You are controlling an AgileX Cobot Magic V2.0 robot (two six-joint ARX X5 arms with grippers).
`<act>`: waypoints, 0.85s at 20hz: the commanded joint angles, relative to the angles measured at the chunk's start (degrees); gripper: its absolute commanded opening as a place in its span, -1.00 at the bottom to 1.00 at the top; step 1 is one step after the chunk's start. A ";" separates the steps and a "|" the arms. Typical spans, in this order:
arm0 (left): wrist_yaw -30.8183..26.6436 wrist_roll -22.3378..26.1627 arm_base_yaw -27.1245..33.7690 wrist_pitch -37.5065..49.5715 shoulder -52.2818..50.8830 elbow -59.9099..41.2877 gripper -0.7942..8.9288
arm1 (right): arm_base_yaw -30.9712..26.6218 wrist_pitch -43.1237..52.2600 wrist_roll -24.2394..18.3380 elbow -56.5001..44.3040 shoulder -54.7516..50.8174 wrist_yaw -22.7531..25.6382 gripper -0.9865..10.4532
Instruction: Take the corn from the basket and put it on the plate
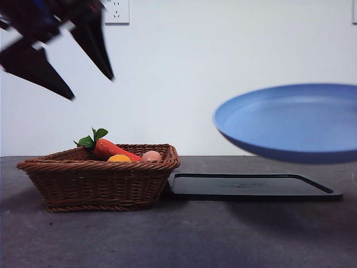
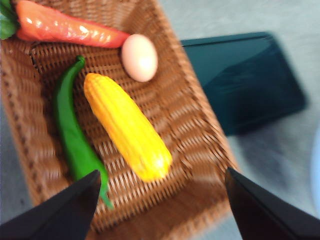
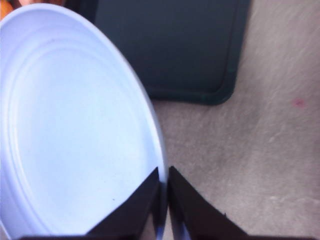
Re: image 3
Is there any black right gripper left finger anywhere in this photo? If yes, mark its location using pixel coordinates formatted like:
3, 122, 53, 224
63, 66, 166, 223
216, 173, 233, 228
84, 166, 161, 240

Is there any blue round plate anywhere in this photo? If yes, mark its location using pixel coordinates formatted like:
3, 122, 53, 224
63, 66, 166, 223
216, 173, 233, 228
0, 2, 168, 240

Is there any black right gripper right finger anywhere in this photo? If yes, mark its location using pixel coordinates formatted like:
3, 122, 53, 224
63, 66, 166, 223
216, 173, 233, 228
168, 166, 251, 240

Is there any yellow orange corn cob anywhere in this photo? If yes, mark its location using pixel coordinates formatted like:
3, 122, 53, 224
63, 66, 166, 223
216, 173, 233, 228
0, 0, 16, 20

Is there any black cutting board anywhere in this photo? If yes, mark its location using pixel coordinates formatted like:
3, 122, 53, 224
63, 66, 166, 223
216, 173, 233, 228
94, 0, 252, 106

